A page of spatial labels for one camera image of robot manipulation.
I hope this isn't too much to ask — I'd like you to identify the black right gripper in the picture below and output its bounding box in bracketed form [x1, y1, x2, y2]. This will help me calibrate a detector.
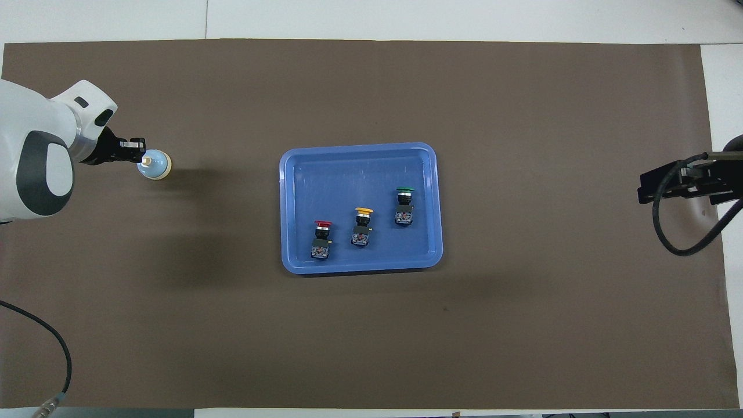
[637, 135, 743, 206]

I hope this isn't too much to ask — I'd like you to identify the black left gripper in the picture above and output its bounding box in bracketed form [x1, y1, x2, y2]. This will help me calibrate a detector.
[78, 125, 146, 167]

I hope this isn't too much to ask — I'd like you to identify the light blue service bell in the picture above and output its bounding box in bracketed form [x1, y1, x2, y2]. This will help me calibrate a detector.
[136, 149, 172, 181]

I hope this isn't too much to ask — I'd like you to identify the red push button switch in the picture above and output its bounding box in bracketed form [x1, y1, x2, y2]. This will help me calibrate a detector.
[310, 219, 334, 261]

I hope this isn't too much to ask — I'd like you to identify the yellow push button switch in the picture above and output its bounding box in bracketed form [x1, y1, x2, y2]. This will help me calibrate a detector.
[351, 207, 375, 248]

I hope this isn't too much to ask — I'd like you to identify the green push button switch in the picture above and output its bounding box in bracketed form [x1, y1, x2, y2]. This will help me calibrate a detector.
[395, 187, 416, 226]

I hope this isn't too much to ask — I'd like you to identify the blue plastic tray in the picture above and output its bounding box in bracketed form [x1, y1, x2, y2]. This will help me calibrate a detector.
[279, 142, 443, 275]

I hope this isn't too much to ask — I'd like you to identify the brown table mat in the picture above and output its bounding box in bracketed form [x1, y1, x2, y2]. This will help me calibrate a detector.
[0, 38, 735, 409]

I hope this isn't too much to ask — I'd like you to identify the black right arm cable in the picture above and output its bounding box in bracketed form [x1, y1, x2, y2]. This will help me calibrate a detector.
[652, 152, 743, 257]

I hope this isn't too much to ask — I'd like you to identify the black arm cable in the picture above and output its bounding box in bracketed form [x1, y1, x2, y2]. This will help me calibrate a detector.
[652, 152, 743, 257]
[0, 300, 73, 418]

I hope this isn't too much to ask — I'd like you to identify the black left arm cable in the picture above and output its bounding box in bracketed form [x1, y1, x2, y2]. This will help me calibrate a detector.
[0, 300, 73, 418]

